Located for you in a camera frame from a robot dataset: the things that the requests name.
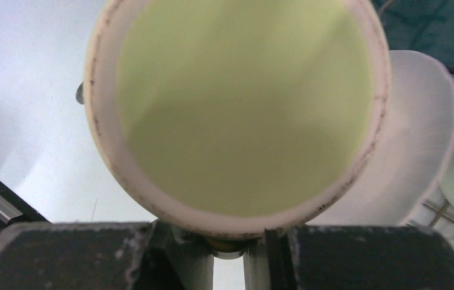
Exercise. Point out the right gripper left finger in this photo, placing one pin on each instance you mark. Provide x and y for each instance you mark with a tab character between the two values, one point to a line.
144	255

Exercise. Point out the yellow-green mug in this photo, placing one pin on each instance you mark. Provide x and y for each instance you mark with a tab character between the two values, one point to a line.
231	118

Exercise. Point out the white scalloped plate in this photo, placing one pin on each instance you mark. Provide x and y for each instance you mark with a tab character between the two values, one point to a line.
414	153

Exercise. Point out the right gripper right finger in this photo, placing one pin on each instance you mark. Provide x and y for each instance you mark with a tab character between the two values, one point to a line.
343	257

